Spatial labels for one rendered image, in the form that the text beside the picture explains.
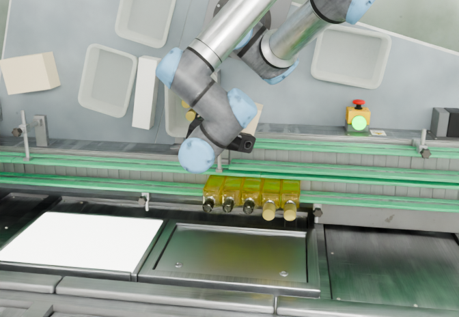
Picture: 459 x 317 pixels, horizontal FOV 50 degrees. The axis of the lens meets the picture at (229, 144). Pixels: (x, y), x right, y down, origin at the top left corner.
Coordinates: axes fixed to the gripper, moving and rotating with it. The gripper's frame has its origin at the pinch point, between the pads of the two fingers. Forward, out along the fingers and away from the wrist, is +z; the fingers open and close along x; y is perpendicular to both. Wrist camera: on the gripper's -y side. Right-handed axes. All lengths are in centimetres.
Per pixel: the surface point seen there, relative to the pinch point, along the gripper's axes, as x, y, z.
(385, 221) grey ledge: 22, -57, 23
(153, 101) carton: 10.2, 28.3, 30.7
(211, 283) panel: 35.9, -9.3, -21.7
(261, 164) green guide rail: 15.6, -13.0, 18.1
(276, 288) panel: 31.4, -25.3, -21.6
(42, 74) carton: 12, 67, 27
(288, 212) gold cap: 17.6, -23.4, -5.8
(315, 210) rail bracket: 20.8, -32.7, 9.5
